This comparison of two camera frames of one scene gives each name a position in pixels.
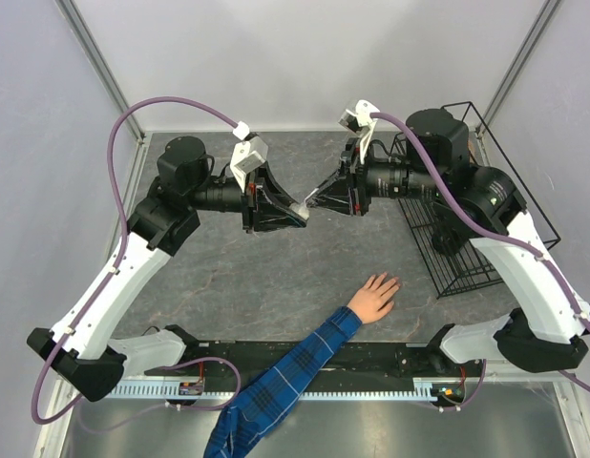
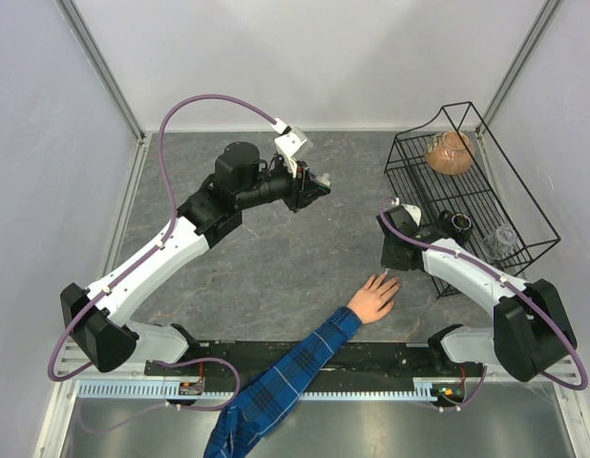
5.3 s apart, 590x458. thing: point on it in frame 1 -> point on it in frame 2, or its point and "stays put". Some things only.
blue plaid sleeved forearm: x=274 y=392 stays put
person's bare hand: x=367 y=302 stays put
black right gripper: x=347 y=191 -> x=389 y=261
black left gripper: x=266 y=203 -> x=305 y=189
